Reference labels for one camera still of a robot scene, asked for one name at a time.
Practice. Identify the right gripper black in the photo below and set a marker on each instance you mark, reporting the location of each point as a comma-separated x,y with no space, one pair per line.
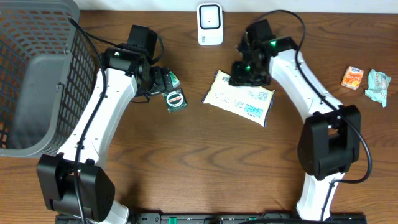
235,76

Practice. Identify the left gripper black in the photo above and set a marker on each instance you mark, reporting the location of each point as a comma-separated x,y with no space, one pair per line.
166,81

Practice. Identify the green white packet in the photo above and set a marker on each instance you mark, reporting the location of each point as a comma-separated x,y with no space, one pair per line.
174,79

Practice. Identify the dark green round-label packet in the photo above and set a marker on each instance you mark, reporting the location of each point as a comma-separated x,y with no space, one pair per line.
175,100

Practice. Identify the large yellow snack bag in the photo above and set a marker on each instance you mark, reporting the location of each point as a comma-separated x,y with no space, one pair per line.
251,102

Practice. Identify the orange small packet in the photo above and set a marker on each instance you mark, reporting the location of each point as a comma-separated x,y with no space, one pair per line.
352,78

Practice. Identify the light blue small packet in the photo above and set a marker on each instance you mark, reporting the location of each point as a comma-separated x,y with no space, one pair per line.
378,84

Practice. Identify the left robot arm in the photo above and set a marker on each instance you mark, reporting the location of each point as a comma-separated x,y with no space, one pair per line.
73,182

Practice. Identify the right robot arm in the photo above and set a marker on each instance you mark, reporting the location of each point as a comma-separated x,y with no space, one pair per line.
327,145

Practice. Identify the white barcode scanner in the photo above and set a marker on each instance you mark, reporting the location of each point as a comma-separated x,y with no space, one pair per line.
210,24

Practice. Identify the grey plastic mesh basket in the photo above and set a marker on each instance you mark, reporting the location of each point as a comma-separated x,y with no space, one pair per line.
48,73

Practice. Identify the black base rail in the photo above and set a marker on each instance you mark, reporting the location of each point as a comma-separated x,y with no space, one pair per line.
268,217

